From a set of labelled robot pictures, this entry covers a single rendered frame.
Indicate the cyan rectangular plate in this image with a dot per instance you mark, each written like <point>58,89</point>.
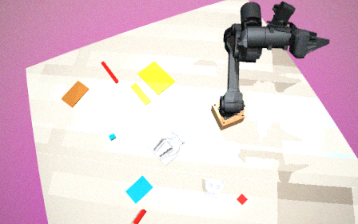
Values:
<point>139,189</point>

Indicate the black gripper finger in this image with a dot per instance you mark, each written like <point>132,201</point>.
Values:
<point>315,43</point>
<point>293,27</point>

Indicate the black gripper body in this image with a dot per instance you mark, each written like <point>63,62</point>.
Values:
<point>297,40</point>

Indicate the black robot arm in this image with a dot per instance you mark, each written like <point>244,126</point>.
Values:
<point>244,43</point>

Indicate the red flat bar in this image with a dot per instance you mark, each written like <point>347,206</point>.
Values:
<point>139,216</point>

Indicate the red thin bar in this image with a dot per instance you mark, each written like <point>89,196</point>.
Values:
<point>109,72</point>

